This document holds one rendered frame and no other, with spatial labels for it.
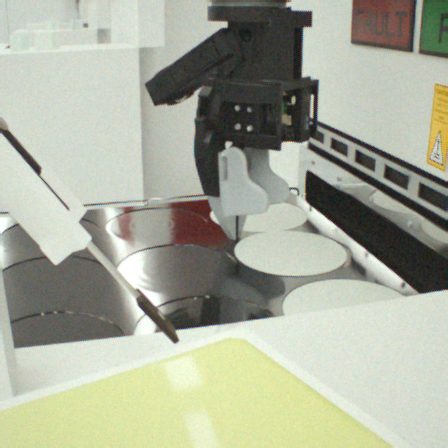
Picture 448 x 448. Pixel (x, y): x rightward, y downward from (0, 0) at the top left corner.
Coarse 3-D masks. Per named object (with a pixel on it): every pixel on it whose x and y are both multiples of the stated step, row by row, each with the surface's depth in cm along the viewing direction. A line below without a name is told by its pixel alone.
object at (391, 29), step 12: (360, 12) 59; (372, 12) 57; (384, 12) 54; (396, 12) 52; (408, 12) 51; (360, 24) 59; (372, 24) 57; (384, 24) 55; (396, 24) 53; (408, 24) 51; (360, 36) 59; (372, 36) 57; (384, 36) 55; (396, 36) 53; (408, 36) 51
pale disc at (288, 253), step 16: (256, 240) 57; (272, 240) 57; (288, 240) 57; (304, 240) 57; (320, 240) 57; (240, 256) 53; (256, 256) 53; (272, 256) 53; (288, 256) 53; (304, 256) 53; (320, 256) 53; (336, 256) 53; (272, 272) 50; (288, 272) 50; (304, 272) 50; (320, 272) 50
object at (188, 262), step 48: (0, 240) 57; (96, 240) 57; (144, 240) 57; (192, 240) 57; (240, 240) 57; (336, 240) 57; (48, 288) 47; (96, 288) 48; (144, 288) 48; (192, 288) 48; (240, 288) 48; (288, 288) 48; (48, 336) 40; (96, 336) 41
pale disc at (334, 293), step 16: (304, 288) 48; (320, 288) 48; (336, 288) 47; (352, 288) 47; (368, 288) 47; (384, 288) 47; (288, 304) 45; (304, 304) 45; (320, 304) 45; (336, 304) 45; (352, 304) 45
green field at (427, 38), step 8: (424, 8) 48; (432, 8) 47; (440, 8) 46; (424, 16) 48; (432, 16) 47; (440, 16) 46; (424, 24) 49; (432, 24) 47; (440, 24) 46; (424, 32) 49; (432, 32) 48; (440, 32) 47; (424, 40) 49; (432, 40) 48; (440, 40) 47; (424, 48) 49; (432, 48) 48; (440, 48) 47
